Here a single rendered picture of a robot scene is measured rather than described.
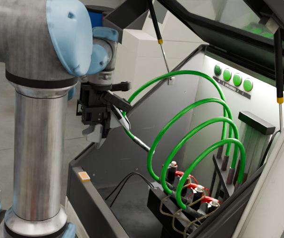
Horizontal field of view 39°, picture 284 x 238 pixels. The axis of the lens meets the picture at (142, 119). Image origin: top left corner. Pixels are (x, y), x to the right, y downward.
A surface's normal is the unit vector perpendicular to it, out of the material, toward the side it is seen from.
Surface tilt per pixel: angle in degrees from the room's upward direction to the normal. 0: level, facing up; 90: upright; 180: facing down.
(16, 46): 99
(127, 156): 90
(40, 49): 97
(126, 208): 0
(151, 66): 90
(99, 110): 90
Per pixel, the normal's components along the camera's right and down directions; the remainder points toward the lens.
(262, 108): -0.88, 0.06
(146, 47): 0.36, 0.40
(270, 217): -0.82, -0.16
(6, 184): 0.14, -0.92
